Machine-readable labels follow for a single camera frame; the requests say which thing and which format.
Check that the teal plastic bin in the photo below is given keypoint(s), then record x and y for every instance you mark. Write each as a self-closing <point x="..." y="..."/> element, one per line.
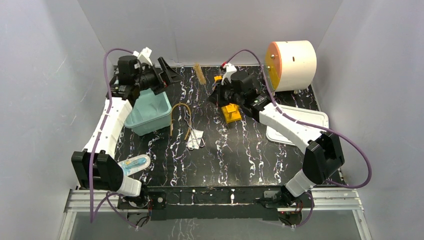
<point x="150" y="113"/>

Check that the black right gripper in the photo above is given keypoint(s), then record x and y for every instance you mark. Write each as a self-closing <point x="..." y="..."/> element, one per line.
<point x="215" y="98"/>

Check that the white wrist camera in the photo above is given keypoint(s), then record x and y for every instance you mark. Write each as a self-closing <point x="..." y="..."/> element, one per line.
<point x="144" y="56"/>
<point x="229" y="70"/>

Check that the brown test tube brush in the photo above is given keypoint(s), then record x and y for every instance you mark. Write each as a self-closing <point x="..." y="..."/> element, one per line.
<point x="204" y="86"/>

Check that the packaged blue pipette bulb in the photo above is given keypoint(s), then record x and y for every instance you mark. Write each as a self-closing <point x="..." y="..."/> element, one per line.
<point x="134" y="164"/>

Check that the white plastic bin lid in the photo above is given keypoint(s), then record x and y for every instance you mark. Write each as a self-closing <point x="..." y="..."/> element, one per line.
<point x="292" y="133"/>

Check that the cream cylindrical drum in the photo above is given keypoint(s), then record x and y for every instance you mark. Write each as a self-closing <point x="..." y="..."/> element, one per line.
<point x="291" y="65"/>

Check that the white packet with clips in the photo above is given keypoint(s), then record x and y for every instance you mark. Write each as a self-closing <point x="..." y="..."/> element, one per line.
<point x="195" y="140"/>

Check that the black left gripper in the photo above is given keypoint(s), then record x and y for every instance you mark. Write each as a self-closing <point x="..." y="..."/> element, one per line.
<point x="159" y="79"/>

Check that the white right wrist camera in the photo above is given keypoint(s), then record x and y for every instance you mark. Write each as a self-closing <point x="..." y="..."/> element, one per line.
<point x="229" y="70"/>

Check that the aluminium frame rail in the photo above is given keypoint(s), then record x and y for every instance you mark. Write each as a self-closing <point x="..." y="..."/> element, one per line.
<point x="325" y="198"/>

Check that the yellow test tube rack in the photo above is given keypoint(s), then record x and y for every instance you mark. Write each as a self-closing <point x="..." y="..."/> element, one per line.
<point x="231" y="111"/>

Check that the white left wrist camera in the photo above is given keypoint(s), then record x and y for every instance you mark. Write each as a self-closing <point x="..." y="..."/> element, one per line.
<point x="144" y="56"/>

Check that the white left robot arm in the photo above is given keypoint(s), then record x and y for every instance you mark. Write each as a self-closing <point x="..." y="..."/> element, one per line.
<point x="136" y="99"/>

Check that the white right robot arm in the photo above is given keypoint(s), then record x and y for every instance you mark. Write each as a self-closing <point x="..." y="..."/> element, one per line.
<point x="322" y="150"/>

